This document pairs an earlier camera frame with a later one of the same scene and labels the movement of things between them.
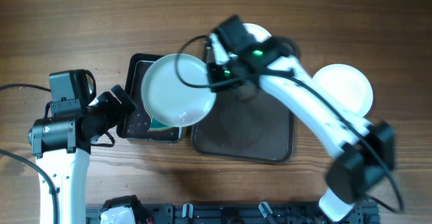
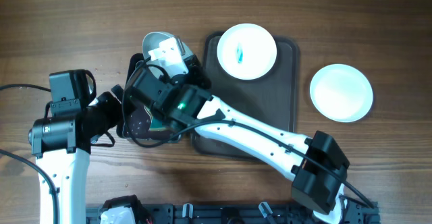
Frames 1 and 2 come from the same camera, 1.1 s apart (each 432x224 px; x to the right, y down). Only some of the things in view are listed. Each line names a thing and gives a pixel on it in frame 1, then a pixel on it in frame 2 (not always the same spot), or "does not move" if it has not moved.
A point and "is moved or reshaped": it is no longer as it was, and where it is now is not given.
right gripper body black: (228, 71) to (195, 79)
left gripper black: (118, 113) does not move
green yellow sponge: (157, 126) does not move
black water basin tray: (139, 125) does not move
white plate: (172, 102) is moved or reshaped
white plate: (347, 85) does not move
